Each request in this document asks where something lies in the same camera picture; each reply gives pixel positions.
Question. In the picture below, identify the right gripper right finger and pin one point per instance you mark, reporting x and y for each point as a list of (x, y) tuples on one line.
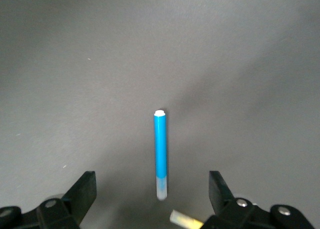
[(225, 209)]

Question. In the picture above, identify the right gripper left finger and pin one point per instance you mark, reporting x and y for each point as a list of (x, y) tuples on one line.
[(75, 204)]

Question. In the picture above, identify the blue marker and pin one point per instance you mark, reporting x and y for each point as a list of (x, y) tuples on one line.
[(160, 144)]

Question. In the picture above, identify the yellow marker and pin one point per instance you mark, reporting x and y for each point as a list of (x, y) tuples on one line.
[(185, 220)]

